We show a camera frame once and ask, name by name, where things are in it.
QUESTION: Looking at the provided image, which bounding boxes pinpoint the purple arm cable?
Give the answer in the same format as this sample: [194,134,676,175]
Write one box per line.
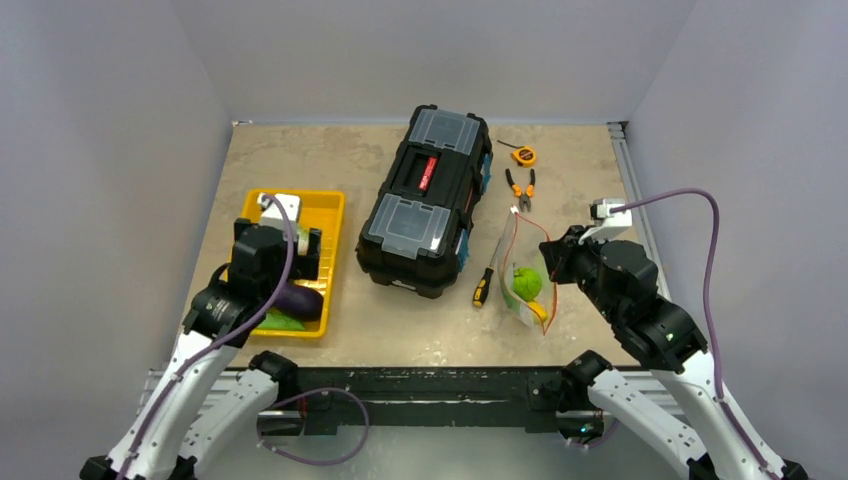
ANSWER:
[609,188,783,480]
[115,195,370,480]

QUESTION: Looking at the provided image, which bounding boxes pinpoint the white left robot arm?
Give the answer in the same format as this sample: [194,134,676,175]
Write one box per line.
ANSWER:
[79,218,301,479]

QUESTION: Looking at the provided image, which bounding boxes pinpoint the small green cabbage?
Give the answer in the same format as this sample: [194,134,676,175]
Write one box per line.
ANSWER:
[512,267,543,302]

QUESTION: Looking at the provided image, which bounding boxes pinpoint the screwdriver with yellow handle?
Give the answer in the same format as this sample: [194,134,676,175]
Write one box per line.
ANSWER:
[472,239,503,308]

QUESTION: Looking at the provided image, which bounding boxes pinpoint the black plastic toolbox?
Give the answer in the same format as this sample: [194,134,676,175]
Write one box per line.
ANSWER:
[355,105,493,299]

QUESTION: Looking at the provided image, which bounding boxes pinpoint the yellow tape measure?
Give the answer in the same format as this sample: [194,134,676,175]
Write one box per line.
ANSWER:
[497,140,538,168]

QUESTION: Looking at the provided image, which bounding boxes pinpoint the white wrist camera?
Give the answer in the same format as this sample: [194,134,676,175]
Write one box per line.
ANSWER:
[257,192,302,230]
[578,197,633,244]

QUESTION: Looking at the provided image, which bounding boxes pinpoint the clear zip top bag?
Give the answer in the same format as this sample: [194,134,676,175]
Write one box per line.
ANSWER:
[495,205,558,336]

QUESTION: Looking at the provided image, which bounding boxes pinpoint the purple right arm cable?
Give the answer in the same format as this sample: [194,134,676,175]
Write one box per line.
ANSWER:
[609,188,783,480]

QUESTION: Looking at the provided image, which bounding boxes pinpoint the orange handled pliers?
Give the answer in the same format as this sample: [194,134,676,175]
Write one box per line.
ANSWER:
[505,168,536,213]

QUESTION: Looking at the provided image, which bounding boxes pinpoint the purple eggplant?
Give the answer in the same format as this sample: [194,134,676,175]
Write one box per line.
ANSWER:
[273,283,324,322]

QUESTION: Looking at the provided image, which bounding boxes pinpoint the yellow plastic tray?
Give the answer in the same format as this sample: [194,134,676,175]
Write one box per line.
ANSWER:
[237,189,346,340]

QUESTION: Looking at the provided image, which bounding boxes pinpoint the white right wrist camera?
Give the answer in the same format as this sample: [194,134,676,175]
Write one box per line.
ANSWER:
[578,197,633,244]

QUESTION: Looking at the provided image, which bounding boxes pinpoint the yellow corn cob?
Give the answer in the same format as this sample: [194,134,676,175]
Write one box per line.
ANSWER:
[526,301,549,326]

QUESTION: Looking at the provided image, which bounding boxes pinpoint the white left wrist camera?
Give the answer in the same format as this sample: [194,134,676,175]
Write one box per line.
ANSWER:
[257,192,302,230]

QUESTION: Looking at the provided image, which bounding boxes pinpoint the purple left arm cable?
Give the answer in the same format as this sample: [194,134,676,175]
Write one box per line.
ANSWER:
[115,195,370,480]

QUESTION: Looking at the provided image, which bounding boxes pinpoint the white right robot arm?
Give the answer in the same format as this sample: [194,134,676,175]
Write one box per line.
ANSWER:
[539,225,808,479]

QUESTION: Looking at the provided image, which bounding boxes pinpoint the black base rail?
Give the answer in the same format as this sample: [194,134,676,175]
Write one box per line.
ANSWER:
[233,365,617,439]

